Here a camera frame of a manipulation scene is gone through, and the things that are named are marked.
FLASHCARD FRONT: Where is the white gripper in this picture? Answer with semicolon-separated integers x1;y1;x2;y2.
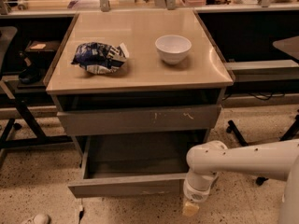
182;179;211;217

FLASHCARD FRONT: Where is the grey drawer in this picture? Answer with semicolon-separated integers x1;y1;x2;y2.
57;105;221;136
69;130;206;198

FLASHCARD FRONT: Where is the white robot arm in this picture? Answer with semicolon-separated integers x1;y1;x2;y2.
183;139;299;224

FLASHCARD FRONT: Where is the grey top drawer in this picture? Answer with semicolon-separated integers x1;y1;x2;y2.
57;105;221;136

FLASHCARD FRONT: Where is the grey drawer cabinet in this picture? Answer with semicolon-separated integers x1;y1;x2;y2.
47;9;233;147

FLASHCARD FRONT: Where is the black wheeled stand leg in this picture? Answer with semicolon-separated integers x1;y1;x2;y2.
226;120;267;186

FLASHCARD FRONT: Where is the white shoe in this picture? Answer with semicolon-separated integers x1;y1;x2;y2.
21;214;50;224

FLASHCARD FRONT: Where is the white ceramic bowl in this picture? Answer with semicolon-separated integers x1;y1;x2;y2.
155;35;192;64

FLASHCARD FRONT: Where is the crumpled blue chip bag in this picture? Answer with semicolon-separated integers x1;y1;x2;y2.
71;42;129;75

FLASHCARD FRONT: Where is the black bag under bench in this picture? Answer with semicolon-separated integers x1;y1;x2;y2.
19;51;41;84

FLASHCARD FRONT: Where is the dark box with note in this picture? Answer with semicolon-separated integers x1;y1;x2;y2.
25;40;60;59

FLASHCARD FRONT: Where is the black floor cable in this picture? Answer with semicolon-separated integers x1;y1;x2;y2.
77;203;85;224

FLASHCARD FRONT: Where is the grey metal bench rail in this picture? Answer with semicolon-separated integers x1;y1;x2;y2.
225;60;299;82

